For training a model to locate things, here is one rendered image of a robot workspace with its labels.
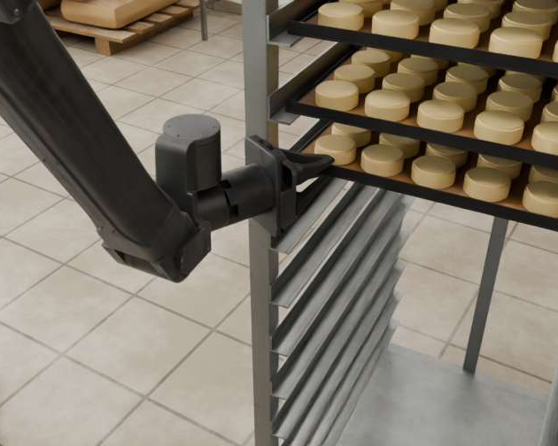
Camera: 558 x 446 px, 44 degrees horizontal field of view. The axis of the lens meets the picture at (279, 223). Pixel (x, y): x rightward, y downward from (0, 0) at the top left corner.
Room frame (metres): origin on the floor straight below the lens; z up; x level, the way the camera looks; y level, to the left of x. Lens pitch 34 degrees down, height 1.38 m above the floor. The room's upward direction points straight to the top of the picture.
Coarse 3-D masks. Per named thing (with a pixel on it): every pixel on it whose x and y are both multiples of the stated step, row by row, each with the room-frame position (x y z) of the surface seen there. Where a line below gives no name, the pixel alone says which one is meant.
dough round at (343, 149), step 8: (328, 136) 0.76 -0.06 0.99; (336, 136) 0.76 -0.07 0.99; (344, 136) 0.76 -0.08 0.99; (320, 144) 0.74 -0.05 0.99; (328, 144) 0.74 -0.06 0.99; (336, 144) 0.74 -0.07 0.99; (344, 144) 0.74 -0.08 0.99; (352, 144) 0.74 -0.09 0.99; (320, 152) 0.73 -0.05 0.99; (328, 152) 0.72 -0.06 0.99; (336, 152) 0.72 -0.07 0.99; (344, 152) 0.72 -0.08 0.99; (352, 152) 0.73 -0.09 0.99; (336, 160) 0.72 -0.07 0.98; (344, 160) 0.72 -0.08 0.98; (352, 160) 0.73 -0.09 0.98
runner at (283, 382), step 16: (400, 208) 1.23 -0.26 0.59; (384, 224) 1.16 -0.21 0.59; (368, 240) 1.08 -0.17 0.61; (384, 240) 1.11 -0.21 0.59; (368, 256) 1.06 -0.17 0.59; (352, 272) 1.00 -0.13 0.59; (368, 272) 1.01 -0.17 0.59; (336, 288) 0.93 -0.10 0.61; (352, 288) 0.96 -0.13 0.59; (336, 304) 0.92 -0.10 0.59; (320, 320) 0.87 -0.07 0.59; (336, 320) 0.88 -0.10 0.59; (304, 336) 0.81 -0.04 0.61; (320, 336) 0.84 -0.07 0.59; (304, 352) 0.80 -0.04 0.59; (288, 368) 0.76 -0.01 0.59; (304, 368) 0.77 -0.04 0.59; (272, 384) 0.71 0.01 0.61; (288, 384) 0.73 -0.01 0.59
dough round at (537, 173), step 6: (534, 168) 0.69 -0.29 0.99; (540, 168) 0.69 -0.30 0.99; (546, 168) 0.69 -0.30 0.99; (534, 174) 0.68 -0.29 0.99; (540, 174) 0.67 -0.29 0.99; (546, 174) 0.67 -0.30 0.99; (552, 174) 0.67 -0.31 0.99; (534, 180) 0.68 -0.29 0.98; (540, 180) 0.67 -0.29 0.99; (546, 180) 0.66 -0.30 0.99; (552, 180) 0.66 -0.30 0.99
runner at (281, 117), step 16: (336, 48) 0.88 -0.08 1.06; (352, 48) 0.94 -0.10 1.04; (320, 64) 0.84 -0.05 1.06; (336, 64) 0.88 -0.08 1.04; (288, 80) 0.76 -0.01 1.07; (304, 80) 0.80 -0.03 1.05; (272, 96) 0.72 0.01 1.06; (288, 96) 0.76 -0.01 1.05; (272, 112) 0.72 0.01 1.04; (288, 112) 0.73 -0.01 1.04
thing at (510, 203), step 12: (324, 132) 0.82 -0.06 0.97; (372, 132) 0.82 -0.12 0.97; (312, 144) 0.78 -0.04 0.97; (372, 144) 0.78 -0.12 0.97; (420, 144) 0.78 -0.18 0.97; (360, 156) 0.75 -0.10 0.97; (420, 156) 0.75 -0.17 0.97; (468, 156) 0.75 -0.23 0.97; (360, 168) 0.72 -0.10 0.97; (408, 168) 0.72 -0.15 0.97; (468, 168) 0.72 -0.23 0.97; (528, 168) 0.72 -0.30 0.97; (408, 180) 0.69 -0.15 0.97; (456, 180) 0.69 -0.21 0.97; (516, 180) 0.69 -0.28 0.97; (528, 180) 0.69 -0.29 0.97; (456, 192) 0.66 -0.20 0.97; (516, 192) 0.66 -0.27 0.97; (504, 204) 0.64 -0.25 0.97; (516, 204) 0.64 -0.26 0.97
